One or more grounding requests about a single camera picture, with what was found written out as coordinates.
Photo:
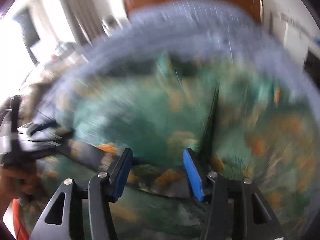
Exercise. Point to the green floral satin jacket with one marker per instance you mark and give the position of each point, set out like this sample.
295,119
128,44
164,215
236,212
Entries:
240,120

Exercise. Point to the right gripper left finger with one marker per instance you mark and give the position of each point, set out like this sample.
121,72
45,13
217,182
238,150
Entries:
63,216

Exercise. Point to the small white fan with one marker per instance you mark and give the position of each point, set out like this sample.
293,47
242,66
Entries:
109,23

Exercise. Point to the beige curtain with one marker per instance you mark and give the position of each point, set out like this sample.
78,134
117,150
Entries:
83,19

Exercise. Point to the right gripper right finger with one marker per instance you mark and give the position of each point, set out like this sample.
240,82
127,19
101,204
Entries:
235,209

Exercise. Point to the white desk with drawers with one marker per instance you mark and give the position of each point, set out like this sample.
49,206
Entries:
297,41

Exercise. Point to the person's left hand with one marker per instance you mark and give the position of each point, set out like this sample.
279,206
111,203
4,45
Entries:
17,180

